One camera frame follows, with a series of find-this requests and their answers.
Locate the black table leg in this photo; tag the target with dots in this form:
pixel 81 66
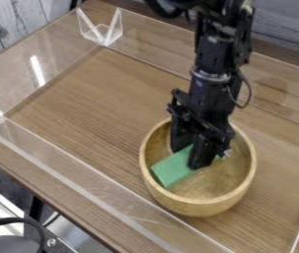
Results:
pixel 37 209

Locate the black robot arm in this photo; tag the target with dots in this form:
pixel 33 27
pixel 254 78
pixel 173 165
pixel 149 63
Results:
pixel 222 35

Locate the black metal stand base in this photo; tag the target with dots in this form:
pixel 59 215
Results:
pixel 30 244

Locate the clear acrylic tray wall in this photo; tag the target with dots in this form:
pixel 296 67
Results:
pixel 78 105

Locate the brown wooden bowl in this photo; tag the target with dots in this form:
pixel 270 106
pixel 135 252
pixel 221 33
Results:
pixel 217 187

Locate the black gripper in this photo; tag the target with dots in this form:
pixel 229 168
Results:
pixel 200 115

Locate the clear acrylic corner bracket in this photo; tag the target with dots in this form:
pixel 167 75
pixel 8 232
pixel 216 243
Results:
pixel 102 34

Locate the green rectangular block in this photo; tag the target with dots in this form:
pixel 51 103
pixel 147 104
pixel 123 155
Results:
pixel 171 169

